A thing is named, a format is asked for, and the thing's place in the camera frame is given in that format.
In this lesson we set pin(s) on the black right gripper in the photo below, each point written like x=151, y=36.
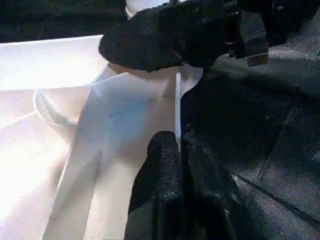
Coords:
x=235, y=27

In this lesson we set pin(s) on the black work mat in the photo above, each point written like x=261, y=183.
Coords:
x=270, y=130

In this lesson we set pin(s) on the white plastic table top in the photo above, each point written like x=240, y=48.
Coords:
x=50, y=110

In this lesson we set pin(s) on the white plastic table leg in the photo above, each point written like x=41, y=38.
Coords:
x=145, y=5

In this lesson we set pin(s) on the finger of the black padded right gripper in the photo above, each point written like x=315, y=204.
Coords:
x=145, y=40

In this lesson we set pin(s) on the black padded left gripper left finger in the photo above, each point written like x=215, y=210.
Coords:
x=160, y=195

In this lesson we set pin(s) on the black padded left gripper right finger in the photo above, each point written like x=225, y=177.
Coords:
x=212, y=200

